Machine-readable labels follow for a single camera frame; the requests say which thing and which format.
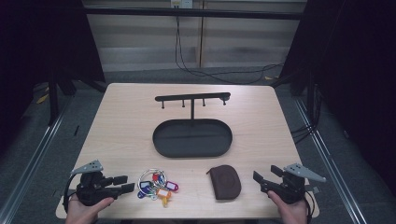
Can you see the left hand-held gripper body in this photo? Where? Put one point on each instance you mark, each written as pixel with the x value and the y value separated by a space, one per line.
pixel 91 189

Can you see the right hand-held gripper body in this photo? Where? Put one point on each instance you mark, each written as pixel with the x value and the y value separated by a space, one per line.
pixel 291 186

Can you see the brown zip pouch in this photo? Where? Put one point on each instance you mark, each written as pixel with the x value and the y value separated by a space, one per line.
pixel 225 183

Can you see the black key rack with tray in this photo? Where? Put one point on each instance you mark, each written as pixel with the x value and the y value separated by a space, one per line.
pixel 193 138

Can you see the person's left hand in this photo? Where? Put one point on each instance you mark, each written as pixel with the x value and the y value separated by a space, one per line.
pixel 84 211

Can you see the person's right hand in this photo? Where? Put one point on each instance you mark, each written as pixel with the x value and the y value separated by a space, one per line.
pixel 289 211

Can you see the grey tape strip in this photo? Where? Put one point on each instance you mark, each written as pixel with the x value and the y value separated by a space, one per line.
pixel 313 188

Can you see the small black floor piece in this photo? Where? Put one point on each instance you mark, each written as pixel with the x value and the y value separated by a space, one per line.
pixel 76 130

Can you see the yellow floor tape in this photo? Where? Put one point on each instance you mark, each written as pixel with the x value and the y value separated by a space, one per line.
pixel 42 98

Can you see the dark curtain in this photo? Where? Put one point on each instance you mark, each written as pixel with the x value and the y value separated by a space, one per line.
pixel 40 40
pixel 355 62

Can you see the black metal crossbeam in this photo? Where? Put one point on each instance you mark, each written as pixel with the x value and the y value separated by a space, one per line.
pixel 193 13

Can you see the metal floor rail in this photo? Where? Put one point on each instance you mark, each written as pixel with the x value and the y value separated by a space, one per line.
pixel 330 168
pixel 28 168

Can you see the black metal stand post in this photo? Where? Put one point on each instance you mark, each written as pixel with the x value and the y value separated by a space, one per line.
pixel 53 99

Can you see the white wall socket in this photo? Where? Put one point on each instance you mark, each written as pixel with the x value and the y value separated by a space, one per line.
pixel 181 3

